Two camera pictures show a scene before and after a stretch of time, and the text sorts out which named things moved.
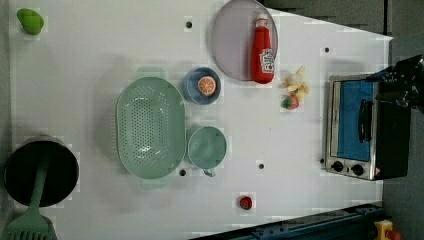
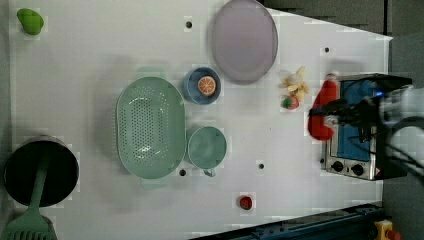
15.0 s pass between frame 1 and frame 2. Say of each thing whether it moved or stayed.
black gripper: moved
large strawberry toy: stayed
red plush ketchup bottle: moved
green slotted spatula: stayed
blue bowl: stayed
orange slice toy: stayed
